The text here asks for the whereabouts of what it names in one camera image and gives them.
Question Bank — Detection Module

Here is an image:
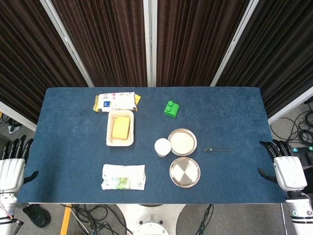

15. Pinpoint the black power strip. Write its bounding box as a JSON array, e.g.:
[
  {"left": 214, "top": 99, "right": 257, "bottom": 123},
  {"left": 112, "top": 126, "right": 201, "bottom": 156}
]
[{"left": 292, "top": 145, "right": 313, "bottom": 160}]

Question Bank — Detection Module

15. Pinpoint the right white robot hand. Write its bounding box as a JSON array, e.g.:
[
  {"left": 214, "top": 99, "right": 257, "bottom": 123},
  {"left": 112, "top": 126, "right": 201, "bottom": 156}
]
[{"left": 257, "top": 139, "right": 308, "bottom": 192}]

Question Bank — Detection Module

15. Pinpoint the dark brown curtain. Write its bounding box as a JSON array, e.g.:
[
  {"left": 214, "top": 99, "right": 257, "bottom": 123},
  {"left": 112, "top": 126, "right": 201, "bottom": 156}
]
[
  {"left": 0, "top": 0, "right": 89, "bottom": 124},
  {"left": 51, "top": 0, "right": 148, "bottom": 88},
  {"left": 216, "top": 0, "right": 313, "bottom": 118},
  {"left": 156, "top": 0, "right": 250, "bottom": 88}
]

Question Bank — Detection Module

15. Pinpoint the white plastic packet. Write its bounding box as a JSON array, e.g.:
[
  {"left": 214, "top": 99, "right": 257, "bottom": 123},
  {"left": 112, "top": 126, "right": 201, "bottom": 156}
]
[{"left": 101, "top": 164, "right": 147, "bottom": 191}]

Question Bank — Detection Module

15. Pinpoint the white partition post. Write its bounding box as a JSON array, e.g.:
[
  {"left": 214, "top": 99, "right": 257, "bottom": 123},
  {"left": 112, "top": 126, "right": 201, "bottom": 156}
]
[
  {"left": 209, "top": 0, "right": 260, "bottom": 88},
  {"left": 40, "top": 0, "right": 95, "bottom": 88},
  {"left": 143, "top": 0, "right": 158, "bottom": 88}
]

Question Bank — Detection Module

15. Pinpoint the blue tablecloth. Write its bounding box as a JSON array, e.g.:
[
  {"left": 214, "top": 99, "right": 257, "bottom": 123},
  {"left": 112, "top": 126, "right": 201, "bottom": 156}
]
[{"left": 16, "top": 86, "right": 288, "bottom": 205}]

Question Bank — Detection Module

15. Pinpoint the steel bowl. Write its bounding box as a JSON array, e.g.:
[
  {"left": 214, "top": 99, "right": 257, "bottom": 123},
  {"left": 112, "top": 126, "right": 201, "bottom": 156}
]
[{"left": 167, "top": 128, "right": 198, "bottom": 156}]

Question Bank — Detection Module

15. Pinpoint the yellow snack packet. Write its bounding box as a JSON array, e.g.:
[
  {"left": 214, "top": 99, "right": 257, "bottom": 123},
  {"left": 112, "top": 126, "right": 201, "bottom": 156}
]
[{"left": 92, "top": 94, "right": 142, "bottom": 114}]

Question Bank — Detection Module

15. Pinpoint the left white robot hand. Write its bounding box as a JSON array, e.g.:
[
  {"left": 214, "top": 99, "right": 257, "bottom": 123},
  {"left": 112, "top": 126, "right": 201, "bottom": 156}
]
[{"left": 0, "top": 135, "right": 39, "bottom": 194}]

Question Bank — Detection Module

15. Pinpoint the white wipes package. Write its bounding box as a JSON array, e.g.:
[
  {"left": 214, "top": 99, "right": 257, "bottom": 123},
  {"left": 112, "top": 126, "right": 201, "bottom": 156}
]
[{"left": 96, "top": 92, "right": 138, "bottom": 113}]

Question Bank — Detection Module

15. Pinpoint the steel plate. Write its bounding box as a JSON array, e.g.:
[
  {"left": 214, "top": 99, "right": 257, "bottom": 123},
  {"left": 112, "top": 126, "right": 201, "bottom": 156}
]
[{"left": 169, "top": 157, "right": 201, "bottom": 189}]

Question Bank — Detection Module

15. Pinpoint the black cable tangle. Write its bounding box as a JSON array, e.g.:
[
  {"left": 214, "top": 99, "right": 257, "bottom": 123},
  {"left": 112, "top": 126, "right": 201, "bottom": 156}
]
[
  {"left": 69, "top": 204, "right": 134, "bottom": 235},
  {"left": 270, "top": 99, "right": 313, "bottom": 147}
]

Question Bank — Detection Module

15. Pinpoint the yellow sponge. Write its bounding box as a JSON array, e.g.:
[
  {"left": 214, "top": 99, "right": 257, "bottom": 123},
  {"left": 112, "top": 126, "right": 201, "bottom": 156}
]
[{"left": 112, "top": 116, "right": 131, "bottom": 141}]

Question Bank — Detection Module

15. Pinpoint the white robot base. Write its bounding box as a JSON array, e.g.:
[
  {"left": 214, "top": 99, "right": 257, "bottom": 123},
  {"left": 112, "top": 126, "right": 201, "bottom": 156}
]
[{"left": 115, "top": 203, "right": 187, "bottom": 235}]

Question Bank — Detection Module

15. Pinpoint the green toy block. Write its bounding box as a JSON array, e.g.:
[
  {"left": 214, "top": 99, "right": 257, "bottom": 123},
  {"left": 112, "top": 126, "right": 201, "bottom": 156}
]
[{"left": 163, "top": 100, "right": 180, "bottom": 119}]

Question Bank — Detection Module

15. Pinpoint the floral white paper cup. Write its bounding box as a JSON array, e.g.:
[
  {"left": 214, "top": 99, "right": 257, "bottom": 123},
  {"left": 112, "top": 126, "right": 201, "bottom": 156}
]
[{"left": 154, "top": 138, "right": 172, "bottom": 158}]

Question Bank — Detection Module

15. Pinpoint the black shoe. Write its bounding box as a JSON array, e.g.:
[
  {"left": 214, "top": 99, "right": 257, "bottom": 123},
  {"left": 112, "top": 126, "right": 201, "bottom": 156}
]
[{"left": 22, "top": 204, "right": 52, "bottom": 229}]

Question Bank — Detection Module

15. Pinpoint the beige food tray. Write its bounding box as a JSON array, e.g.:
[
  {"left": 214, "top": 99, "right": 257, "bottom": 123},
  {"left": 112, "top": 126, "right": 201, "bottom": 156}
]
[{"left": 106, "top": 110, "right": 136, "bottom": 147}]

